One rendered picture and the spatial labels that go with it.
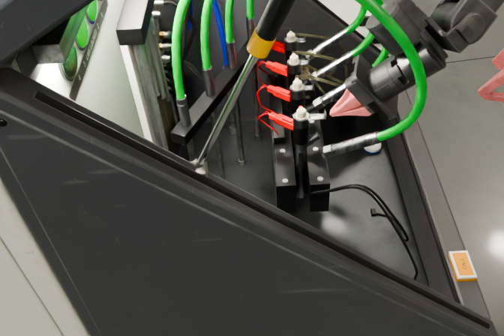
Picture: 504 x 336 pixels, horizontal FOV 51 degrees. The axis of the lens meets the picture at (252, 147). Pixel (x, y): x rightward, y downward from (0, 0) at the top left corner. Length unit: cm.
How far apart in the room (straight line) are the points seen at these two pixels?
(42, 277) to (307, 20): 76
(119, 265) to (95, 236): 6
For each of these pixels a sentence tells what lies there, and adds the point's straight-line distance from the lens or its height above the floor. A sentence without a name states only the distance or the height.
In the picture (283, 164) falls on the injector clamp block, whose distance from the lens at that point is 101.
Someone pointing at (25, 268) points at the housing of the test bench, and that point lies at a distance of 67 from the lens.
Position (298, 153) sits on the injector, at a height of 102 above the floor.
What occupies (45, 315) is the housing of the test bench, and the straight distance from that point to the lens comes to 76.
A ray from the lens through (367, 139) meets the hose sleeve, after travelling 81.
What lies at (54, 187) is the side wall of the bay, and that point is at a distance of 55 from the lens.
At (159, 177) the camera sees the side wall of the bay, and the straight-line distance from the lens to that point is 52.
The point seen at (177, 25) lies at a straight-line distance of 80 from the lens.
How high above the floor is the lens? 171
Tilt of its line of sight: 44 degrees down
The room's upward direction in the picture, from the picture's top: 5 degrees counter-clockwise
